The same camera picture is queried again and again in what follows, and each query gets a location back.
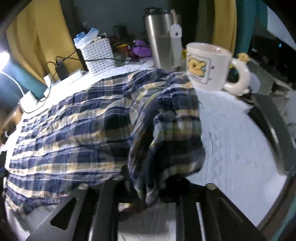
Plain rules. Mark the purple cloth item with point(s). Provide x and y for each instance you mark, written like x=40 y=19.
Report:
x=141 y=49

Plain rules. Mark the dark bottle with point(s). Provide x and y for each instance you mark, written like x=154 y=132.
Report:
x=120 y=32

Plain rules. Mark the stainless steel tumbler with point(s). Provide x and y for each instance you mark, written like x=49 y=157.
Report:
x=157 y=46

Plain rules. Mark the cream cartoon mug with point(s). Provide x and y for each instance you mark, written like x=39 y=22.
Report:
x=217 y=69

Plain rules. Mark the yellow curtain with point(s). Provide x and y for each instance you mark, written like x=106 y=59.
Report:
x=219 y=23
x=34 y=34

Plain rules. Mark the black charger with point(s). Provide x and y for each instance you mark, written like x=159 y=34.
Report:
x=62 y=72

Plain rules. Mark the red yellow small container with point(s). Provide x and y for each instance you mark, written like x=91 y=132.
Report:
x=122 y=48

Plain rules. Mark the black phone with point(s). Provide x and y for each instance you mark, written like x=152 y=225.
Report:
x=272 y=125

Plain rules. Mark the dark window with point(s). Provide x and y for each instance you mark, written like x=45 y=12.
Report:
x=127 y=14

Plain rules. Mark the white power strip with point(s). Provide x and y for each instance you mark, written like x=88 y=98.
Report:
x=74 y=77

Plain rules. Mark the round wooden box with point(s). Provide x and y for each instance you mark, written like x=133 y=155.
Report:
x=12 y=120

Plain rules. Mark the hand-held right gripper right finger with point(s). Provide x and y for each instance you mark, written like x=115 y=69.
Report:
x=192 y=192

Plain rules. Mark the blue yellow plaid shirt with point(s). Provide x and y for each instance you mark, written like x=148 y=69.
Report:
x=81 y=120

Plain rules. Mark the white charger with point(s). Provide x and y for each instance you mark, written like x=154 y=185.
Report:
x=48 y=80

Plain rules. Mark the white desk lamp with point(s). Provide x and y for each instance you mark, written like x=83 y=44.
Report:
x=29 y=102

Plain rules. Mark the grey computer desk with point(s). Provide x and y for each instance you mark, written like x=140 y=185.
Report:
x=272 y=76

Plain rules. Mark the white perforated basket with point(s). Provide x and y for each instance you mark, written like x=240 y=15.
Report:
x=99 y=55

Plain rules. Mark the blue plastic pack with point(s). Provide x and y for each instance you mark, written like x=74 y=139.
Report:
x=86 y=37

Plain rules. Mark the black monitor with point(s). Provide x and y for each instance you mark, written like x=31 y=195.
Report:
x=266 y=44

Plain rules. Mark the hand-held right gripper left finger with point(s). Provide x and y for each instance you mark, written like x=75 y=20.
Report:
x=111 y=192

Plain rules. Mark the teal curtain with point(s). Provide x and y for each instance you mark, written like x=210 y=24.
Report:
x=247 y=23
x=30 y=78

